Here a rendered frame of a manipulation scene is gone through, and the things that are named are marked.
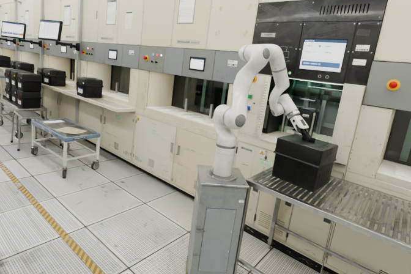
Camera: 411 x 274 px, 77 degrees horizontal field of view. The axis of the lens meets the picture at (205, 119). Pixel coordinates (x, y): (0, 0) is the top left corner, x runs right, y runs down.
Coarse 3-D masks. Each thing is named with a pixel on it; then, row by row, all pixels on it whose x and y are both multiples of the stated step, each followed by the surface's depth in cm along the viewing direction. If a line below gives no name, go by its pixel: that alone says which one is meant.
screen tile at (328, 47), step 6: (324, 48) 180; (330, 48) 177; (336, 48) 175; (342, 48) 173; (324, 54) 180; (330, 54) 178; (336, 54) 175; (324, 60) 180; (330, 60) 178; (336, 60) 176
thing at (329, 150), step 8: (288, 136) 169; (296, 136) 172; (280, 144) 161; (288, 144) 157; (296, 144) 154; (304, 144) 153; (312, 144) 155; (320, 144) 158; (328, 144) 162; (280, 152) 161; (288, 152) 157; (296, 152) 154; (304, 152) 150; (312, 152) 147; (320, 152) 144; (328, 152) 152; (336, 152) 163; (296, 160) 154; (304, 160) 151; (312, 160) 147; (320, 160) 145; (328, 160) 155
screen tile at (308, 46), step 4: (308, 44) 186; (312, 44) 185; (316, 44) 183; (320, 44) 181; (308, 48) 186; (312, 48) 185; (316, 48) 183; (320, 48) 181; (304, 52) 189; (316, 52) 183; (320, 52) 182; (304, 56) 189; (308, 56) 187; (312, 56) 185; (316, 56) 183
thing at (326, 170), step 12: (276, 156) 164; (276, 168) 164; (288, 168) 158; (300, 168) 153; (312, 168) 148; (324, 168) 154; (288, 180) 159; (300, 180) 153; (312, 180) 149; (324, 180) 160
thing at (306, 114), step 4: (308, 100) 245; (312, 100) 243; (304, 104) 250; (300, 108) 264; (308, 108) 249; (312, 108) 247; (300, 112) 245; (304, 112) 243; (308, 112) 240; (312, 112) 238; (304, 116) 243; (308, 116) 240; (312, 116) 238; (316, 116) 249; (288, 120) 253; (308, 120) 241; (316, 120) 252; (288, 124) 253; (308, 124) 241; (316, 124) 254; (308, 128) 241
